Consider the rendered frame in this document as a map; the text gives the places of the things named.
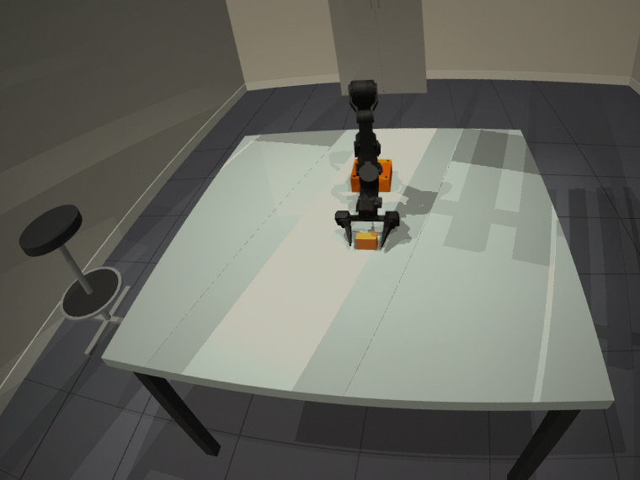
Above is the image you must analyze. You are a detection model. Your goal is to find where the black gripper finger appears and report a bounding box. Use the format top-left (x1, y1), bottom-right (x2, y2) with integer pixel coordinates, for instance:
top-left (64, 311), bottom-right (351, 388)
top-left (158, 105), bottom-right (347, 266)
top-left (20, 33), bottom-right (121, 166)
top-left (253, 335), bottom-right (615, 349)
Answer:
top-left (381, 220), bottom-right (395, 247)
top-left (339, 220), bottom-right (352, 247)

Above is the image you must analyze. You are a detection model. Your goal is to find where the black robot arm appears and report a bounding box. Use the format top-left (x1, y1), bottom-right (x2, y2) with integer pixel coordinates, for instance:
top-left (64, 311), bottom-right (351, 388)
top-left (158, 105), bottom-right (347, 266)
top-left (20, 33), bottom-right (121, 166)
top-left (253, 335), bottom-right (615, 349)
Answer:
top-left (348, 79), bottom-right (382, 213)

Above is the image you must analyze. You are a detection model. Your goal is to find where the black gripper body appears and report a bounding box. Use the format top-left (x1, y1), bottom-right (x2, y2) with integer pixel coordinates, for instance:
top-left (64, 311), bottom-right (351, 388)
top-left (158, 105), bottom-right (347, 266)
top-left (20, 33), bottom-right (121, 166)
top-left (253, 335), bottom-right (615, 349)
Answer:
top-left (334, 193), bottom-right (399, 227)

